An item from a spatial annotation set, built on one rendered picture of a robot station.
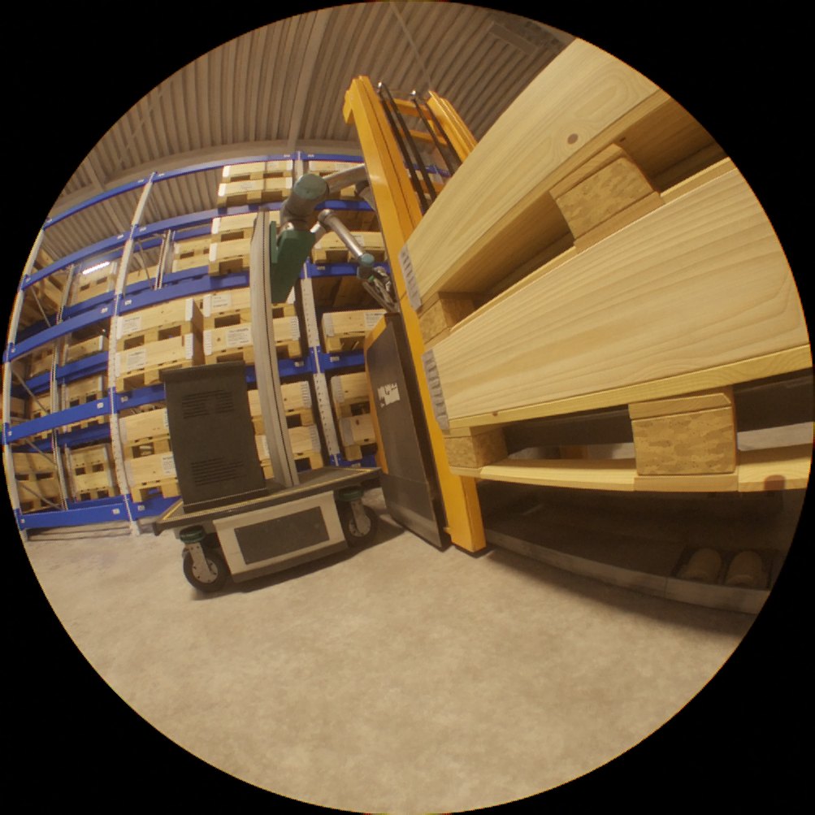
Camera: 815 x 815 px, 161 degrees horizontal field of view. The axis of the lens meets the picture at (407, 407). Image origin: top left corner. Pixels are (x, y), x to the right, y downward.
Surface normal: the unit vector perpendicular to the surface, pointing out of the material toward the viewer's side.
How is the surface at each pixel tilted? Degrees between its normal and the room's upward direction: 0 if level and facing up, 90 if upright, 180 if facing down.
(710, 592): 90
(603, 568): 90
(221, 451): 90
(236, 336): 90
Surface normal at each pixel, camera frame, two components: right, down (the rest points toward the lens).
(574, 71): -0.90, 0.18
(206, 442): 0.56, -0.16
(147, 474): 0.37, -0.13
